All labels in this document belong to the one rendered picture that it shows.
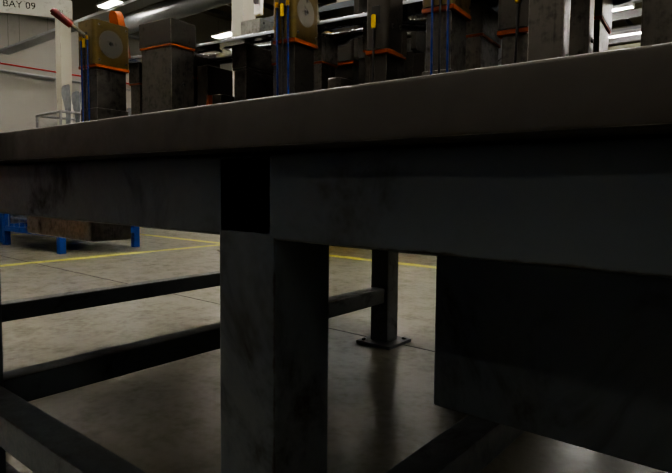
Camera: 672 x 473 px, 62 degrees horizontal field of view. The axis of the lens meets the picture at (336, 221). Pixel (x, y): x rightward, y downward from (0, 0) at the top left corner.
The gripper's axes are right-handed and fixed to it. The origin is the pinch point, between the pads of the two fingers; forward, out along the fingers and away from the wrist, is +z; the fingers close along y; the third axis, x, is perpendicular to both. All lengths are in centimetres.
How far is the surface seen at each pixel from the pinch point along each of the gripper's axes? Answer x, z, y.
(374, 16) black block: 76, 30, 55
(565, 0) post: 113, 39, 73
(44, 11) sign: -1066, -315, -527
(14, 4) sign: -1099, -323, -481
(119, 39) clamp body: -6, 22, 50
